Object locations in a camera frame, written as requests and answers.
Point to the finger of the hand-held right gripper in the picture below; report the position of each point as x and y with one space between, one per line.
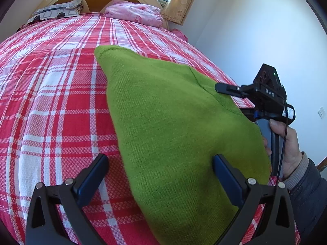
230 88

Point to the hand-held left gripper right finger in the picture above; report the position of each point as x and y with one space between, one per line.
227 178

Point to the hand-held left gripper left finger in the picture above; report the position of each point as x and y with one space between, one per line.
89 181

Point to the green striped knit sweater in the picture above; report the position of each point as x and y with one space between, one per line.
166 120

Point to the person's right forearm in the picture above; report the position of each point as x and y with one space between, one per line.
309 196

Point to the person's right hand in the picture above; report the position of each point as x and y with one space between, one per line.
291 148

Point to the pink cloth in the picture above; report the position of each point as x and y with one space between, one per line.
180 34

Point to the red plaid bed sheet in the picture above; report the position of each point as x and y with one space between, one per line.
51 94

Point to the yellow floral curtain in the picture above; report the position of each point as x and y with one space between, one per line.
178 2

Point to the pink pillow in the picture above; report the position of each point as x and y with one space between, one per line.
132 12

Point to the grey patterned pillow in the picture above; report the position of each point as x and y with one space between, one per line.
53 12

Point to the white wall switch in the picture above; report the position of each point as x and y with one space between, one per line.
322 112

